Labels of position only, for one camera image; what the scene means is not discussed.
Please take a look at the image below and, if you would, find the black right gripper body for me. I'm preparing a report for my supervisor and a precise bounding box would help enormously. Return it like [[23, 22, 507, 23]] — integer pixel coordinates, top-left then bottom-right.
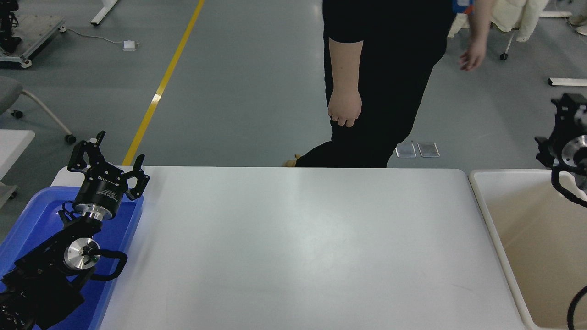
[[550, 126, 580, 166]]

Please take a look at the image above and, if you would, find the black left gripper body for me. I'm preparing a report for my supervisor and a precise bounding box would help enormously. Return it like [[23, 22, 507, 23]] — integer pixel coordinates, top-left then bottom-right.
[[73, 166, 130, 214]]

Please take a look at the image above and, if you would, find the person's left hand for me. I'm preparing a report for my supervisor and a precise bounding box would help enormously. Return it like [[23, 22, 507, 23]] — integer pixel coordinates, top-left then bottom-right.
[[460, 38, 487, 72]]

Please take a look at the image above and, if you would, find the person's right hand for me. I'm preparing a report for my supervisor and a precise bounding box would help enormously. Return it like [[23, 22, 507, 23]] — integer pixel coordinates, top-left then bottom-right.
[[327, 87, 363, 128]]

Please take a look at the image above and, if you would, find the white side table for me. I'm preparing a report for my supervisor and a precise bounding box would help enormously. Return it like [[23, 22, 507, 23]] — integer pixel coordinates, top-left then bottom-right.
[[0, 130, 36, 209]]

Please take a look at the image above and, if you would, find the large pale bin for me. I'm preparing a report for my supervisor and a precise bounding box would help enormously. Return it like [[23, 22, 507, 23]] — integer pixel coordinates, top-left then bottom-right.
[[468, 169, 587, 330]]

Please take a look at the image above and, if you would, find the blue plastic tray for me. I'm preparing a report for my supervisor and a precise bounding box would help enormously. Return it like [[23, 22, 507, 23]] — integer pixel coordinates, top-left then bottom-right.
[[0, 186, 144, 330]]

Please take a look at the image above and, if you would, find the wheeled chair under coat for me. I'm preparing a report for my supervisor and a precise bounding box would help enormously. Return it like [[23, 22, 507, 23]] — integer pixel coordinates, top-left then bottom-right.
[[499, 25, 518, 61]]

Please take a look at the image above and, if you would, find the grey wheeled office chair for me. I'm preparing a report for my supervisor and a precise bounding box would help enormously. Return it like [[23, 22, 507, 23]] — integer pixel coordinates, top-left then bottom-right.
[[0, 76, 78, 145]]

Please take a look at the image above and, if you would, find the white padded coat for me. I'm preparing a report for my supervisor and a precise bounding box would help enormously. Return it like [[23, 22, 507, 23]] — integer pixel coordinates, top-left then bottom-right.
[[447, 0, 549, 42]]

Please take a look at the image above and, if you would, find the grey metal platform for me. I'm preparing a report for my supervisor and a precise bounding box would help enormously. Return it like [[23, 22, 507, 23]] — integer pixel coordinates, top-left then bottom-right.
[[0, 14, 66, 69]]

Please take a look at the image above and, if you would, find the black equipment on platform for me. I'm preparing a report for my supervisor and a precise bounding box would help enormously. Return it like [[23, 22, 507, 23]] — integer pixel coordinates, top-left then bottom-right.
[[0, 0, 21, 54]]

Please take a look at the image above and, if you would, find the white floor cable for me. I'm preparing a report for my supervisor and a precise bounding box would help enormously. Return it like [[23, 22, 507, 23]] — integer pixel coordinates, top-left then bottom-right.
[[59, 26, 124, 46]]

